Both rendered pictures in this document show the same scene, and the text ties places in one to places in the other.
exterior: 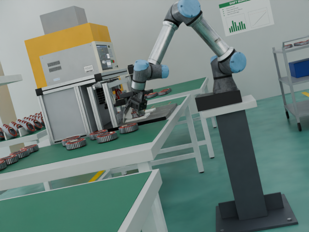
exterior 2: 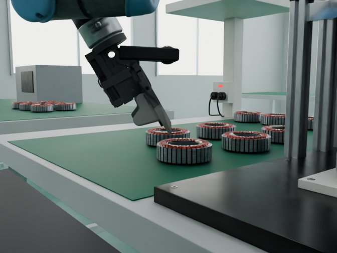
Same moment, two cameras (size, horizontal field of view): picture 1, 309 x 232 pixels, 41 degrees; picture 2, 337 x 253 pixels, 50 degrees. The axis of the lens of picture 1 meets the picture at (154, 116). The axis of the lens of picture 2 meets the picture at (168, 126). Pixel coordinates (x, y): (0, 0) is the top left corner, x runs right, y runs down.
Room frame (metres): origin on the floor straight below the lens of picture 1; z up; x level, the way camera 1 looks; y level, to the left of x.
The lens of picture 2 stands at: (2.77, -0.41, 0.91)
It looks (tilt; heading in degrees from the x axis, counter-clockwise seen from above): 7 degrees down; 130
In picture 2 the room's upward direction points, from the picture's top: straight up
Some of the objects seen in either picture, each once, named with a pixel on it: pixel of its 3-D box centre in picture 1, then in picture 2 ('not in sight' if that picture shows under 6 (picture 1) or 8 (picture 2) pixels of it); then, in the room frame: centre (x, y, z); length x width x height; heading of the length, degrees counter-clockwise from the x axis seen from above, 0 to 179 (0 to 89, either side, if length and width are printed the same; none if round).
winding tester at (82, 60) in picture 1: (81, 63); not in sight; (2.89, 0.40, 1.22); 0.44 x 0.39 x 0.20; 169
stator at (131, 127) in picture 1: (128, 128); (184, 150); (2.33, 0.16, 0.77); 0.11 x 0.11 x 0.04
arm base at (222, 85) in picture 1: (223, 83); not in sight; (2.54, -0.47, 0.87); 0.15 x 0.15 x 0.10
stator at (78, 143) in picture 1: (76, 143); (215, 130); (2.22, 0.45, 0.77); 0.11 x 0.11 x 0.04
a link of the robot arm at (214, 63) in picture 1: (221, 65); not in sight; (2.53, -0.47, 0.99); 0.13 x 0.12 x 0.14; 22
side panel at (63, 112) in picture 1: (65, 116); not in sight; (2.57, 0.55, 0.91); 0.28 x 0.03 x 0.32; 79
